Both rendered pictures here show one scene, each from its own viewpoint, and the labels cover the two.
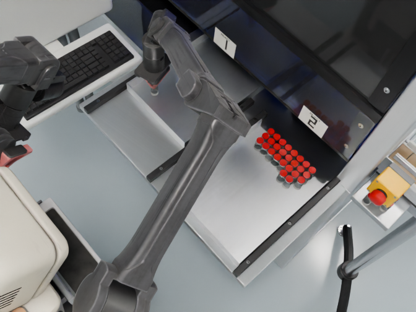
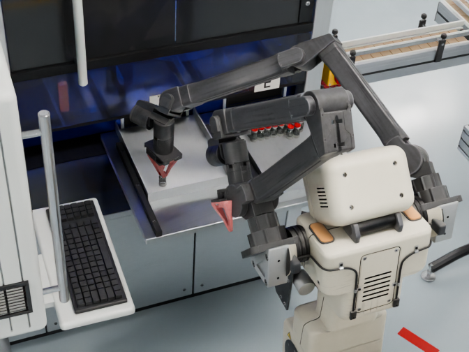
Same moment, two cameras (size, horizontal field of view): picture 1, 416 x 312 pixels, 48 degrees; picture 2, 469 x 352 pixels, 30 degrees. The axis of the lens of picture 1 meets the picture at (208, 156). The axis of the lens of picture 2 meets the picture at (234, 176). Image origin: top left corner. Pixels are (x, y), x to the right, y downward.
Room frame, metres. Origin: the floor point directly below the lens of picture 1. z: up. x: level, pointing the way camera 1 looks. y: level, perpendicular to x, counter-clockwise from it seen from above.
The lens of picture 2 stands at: (-0.23, 1.77, 2.62)
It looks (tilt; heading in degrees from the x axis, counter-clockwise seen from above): 42 degrees down; 296
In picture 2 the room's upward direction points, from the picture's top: 4 degrees clockwise
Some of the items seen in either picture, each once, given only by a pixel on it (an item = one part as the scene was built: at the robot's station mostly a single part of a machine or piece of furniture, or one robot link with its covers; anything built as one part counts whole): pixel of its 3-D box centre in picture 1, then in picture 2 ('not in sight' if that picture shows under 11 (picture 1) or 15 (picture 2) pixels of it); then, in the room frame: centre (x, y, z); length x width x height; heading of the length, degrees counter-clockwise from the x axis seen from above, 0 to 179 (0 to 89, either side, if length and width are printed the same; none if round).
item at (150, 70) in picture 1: (153, 60); (163, 143); (0.78, 0.19, 1.04); 0.10 x 0.07 x 0.07; 157
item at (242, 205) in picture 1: (250, 187); (291, 153); (0.52, -0.13, 0.90); 0.34 x 0.26 x 0.04; 141
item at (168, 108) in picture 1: (198, 85); (172, 151); (0.83, 0.06, 0.90); 0.34 x 0.26 x 0.04; 141
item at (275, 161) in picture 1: (278, 163); (277, 129); (0.61, -0.20, 0.90); 0.18 x 0.02 x 0.05; 51
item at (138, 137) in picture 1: (219, 140); (232, 161); (0.67, -0.02, 0.87); 0.70 x 0.48 x 0.02; 51
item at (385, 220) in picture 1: (384, 198); not in sight; (0.57, -0.51, 0.87); 0.14 x 0.13 x 0.02; 141
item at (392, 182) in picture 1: (389, 185); (333, 70); (0.55, -0.47, 0.99); 0.08 x 0.07 x 0.07; 141
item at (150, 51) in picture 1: (154, 44); (162, 126); (0.79, 0.19, 1.10); 0.07 x 0.06 x 0.07; 176
